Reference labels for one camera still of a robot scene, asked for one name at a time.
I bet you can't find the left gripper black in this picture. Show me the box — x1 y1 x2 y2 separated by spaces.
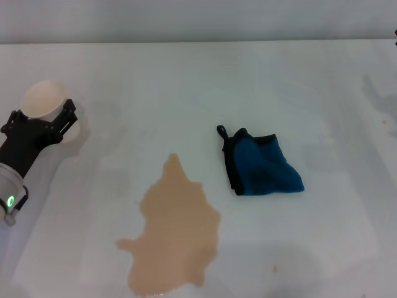
0 98 78 180

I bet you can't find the blue rag black trim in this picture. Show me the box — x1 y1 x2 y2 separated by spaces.
216 124 305 197

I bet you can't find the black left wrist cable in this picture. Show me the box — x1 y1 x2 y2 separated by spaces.
12 185 30 215

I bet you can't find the white paper cup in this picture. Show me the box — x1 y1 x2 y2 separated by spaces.
20 79 82 144

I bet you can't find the brown liquid spill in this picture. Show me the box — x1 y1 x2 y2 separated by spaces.
115 152 223 296

